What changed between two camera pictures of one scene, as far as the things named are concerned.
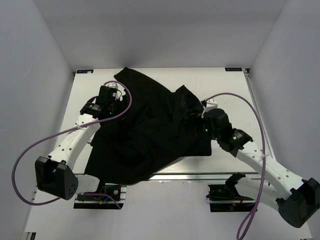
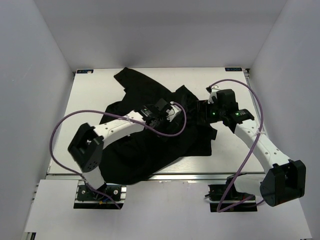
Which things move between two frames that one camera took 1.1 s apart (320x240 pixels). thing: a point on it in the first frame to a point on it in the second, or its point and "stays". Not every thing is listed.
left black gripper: [116, 102] to [165, 118]
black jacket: [158, 125] stays
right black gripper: [204, 117] to [204, 106]
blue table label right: [238, 69] stays
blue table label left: [84, 71] stays
